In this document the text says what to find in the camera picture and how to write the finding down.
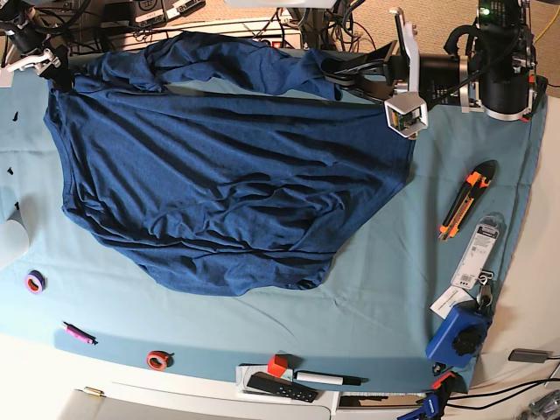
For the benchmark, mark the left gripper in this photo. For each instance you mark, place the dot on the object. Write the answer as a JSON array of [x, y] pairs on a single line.
[[420, 81]]

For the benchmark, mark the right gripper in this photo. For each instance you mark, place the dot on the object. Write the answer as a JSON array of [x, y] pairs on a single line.
[[51, 63]]

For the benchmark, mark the blue t-shirt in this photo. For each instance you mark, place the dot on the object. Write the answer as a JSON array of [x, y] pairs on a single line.
[[218, 165]]

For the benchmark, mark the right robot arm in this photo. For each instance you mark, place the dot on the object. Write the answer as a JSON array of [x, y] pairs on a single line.
[[29, 45]]

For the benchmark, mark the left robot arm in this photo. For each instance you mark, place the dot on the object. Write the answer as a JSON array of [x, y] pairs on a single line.
[[488, 66]]

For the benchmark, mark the power strip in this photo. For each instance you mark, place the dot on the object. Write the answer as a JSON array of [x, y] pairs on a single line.
[[259, 29]]

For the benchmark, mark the orange black utility knife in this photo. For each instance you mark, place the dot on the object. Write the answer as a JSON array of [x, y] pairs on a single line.
[[470, 192]]

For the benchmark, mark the orange black clamp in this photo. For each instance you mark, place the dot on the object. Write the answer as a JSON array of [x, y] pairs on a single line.
[[537, 89]]

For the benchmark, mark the white translucent cup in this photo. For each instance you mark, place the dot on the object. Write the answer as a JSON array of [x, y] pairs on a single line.
[[14, 242]]

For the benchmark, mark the purple tape roll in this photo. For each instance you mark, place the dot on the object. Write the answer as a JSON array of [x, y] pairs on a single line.
[[35, 282]]

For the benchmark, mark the packaged tool blister card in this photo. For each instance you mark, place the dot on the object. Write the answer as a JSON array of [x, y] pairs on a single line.
[[477, 251]]

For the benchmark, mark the white paper tag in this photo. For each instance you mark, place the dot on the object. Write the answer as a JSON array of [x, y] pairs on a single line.
[[452, 296]]

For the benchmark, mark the metal keys carabiner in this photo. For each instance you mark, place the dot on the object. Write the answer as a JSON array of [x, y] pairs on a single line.
[[485, 295]]

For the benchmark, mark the pink marker pen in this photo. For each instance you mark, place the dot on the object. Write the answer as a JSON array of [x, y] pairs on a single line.
[[79, 334]]

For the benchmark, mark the light blue table cloth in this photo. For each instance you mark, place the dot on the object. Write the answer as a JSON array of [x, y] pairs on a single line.
[[371, 316]]

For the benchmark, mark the blue box with knob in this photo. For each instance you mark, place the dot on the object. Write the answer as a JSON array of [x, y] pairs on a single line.
[[460, 336]]

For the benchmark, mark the red tape roll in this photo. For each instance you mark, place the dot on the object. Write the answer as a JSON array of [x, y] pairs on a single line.
[[159, 360]]

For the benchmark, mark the red cube block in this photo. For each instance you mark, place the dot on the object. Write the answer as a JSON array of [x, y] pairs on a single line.
[[277, 366]]

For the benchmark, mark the white black marker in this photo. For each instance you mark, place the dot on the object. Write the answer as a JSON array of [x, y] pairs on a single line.
[[331, 379]]

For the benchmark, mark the grey adapter box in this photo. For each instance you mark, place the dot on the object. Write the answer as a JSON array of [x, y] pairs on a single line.
[[528, 356]]

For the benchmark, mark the black remote control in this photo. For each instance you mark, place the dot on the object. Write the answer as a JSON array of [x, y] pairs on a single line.
[[279, 387]]

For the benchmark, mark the blue orange bottom clamp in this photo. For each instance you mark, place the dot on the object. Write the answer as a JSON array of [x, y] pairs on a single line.
[[433, 405]]

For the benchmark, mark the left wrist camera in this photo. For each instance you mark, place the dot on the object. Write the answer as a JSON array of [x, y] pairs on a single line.
[[407, 114]]

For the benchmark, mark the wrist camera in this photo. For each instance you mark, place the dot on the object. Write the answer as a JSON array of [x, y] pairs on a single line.
[[407, 114], [6, 79]]

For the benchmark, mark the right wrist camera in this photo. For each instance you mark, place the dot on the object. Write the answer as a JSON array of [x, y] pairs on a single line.
[[6, 79]]

